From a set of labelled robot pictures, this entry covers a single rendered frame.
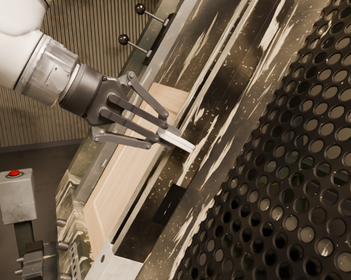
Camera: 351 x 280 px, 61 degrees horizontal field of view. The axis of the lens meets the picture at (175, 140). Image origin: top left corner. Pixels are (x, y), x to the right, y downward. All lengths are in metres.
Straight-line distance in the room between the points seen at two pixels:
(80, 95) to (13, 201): 0.92
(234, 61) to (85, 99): 0.29
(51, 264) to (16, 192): 0.34
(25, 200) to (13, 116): 3.54
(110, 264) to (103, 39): 4.35
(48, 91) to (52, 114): 4.36
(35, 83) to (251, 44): 0.38
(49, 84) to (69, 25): 4.32
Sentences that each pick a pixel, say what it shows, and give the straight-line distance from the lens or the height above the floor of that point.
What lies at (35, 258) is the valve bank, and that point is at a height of 0.77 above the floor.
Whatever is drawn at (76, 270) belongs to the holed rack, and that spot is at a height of 0.89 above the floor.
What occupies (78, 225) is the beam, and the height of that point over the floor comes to 0.90.
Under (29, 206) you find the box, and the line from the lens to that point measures 1.33.
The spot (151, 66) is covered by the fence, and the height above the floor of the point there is 1.35.
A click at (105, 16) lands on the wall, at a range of 4.84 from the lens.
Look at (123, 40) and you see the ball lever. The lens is 1.09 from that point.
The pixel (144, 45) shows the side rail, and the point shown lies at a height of 1.42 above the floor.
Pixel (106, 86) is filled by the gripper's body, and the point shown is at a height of 1.35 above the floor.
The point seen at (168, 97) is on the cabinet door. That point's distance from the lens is 0.83.
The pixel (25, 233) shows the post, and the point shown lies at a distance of 1.42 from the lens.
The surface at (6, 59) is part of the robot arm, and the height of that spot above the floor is 1.39.
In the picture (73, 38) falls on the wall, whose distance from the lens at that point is 4.74.
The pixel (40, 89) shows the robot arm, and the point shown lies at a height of 1.35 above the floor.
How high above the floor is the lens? 1.40
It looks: 17 degrees down
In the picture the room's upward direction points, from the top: straight up
